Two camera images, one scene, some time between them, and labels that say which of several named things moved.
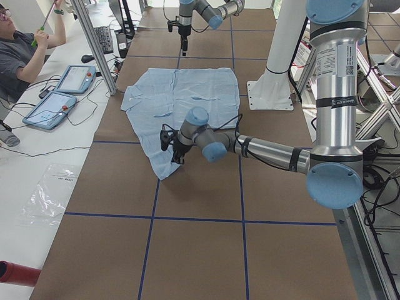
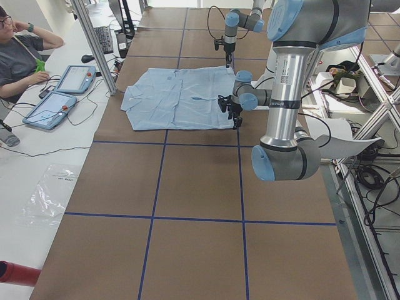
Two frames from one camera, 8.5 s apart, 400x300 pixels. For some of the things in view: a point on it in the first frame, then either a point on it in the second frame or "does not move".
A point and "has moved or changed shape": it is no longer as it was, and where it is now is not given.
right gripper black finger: (185, 48) → (228, 59)
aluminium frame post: (84, 16) does not move
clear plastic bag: (46, 204) does not move
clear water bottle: (7, 137) does not move
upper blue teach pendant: (77, 79) does not move
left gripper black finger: (178, 158) → (237, 122)
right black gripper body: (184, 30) → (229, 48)
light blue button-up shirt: (165, 97) has moved or changed shape
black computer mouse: (85, 59) does not move
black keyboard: (104, 37) does not move
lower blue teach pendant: (50, 110) does not move
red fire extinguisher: (18, 274) does not move
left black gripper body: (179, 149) → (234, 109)
